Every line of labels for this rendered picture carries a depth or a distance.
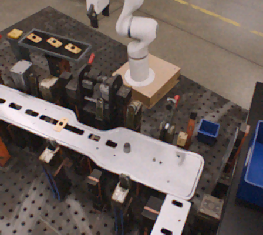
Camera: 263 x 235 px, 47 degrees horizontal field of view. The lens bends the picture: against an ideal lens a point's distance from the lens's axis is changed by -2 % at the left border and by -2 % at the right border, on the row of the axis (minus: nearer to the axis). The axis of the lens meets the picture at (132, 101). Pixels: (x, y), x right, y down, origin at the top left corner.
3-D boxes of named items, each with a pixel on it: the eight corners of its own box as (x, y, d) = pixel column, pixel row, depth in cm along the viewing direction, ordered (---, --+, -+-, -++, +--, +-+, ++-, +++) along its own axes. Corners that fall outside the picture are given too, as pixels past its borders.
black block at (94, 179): (87, 212, 145) (80, 184, 124) (98, 194, 152) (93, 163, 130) (102, 219, 143) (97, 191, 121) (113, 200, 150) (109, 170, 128)
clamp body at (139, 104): (122, 155, 167) (120, 111, 139) (131, 140, 174) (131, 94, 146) (137, 161, 164) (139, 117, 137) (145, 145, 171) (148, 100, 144)
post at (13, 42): (26, 93, 198) (6, 37, 166) (33, 86, 203) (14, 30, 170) (35, 97, 196) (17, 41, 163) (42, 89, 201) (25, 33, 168)
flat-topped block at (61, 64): (57, 105, 191) (42, 48, 158) (64, 97, 196) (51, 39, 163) (71, 110, 188) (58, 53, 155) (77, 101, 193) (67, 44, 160)
